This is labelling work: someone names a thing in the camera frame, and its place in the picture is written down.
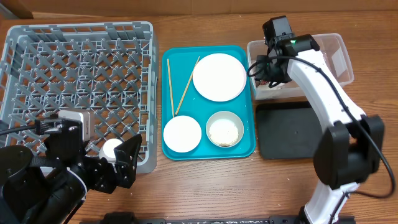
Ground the white paper cup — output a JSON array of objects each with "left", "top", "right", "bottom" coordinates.
[{"left": 98, "top": 138, "right": 123, "bottom": 162}]

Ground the metal bowl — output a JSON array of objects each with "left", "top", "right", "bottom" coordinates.
[{"left": 206, "top": 111, "right": 244, "bottom": 148}]

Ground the white rice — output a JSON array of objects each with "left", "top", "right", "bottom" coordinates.
[{"left": 209, "top": 119, "right": 239, "bottom": 147}]

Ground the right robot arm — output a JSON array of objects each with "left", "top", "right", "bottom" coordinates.
[{"left": 246, "top": 16, "right": 393, "bottom": 223}]

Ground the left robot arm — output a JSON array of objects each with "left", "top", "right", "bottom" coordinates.
[{"left": 1, "top": 134, "right": 142, "bottom": 223}]

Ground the large white plate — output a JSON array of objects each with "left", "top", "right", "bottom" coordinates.
[{"left": 192, "top": 53, "right": 247, "bottom": 102}]

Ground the small pink plate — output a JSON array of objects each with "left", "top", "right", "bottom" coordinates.
[{"left": 162, "top": 115, "right": 201, "bottom": 153}]

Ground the clear plastic bin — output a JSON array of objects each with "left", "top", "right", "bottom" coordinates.
[{"left": 247, "top": 33, "right": 354, "bottom": 100}]

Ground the black plastic tray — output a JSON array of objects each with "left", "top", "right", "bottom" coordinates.
[{"left": 256, "top": 101, "right": 322, "bottom": 159}]

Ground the right wooden chopstick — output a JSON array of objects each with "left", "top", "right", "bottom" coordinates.
[{"left": 175, "top": 56, "right": 200, "bottom": 116}]

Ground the wooden chopstick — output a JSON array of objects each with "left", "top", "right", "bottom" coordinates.
[
  {"left": 175, "top": 56, "right": 200, "bottom": 116},
  {"left": 167, "top": 58, "right": 175, "bottom": 118}
]

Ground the teal serving tray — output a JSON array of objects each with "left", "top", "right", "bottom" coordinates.
[{"left": 161, "top": 45, "right": 256, "bottom": 161}]

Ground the grey plastic dish rack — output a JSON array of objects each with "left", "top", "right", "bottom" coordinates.
[{"left": 1, "top": 21, "right": 159, "bottom": 174}]

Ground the left wooden chopstick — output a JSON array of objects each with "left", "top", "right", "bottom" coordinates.
[{"left": 167, "top": 58, "right": 175, "bottom": 118}]

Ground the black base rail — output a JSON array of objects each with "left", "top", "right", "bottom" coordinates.
[{"left": 80, "top": 212, "right": 355, "bottom": 224}]

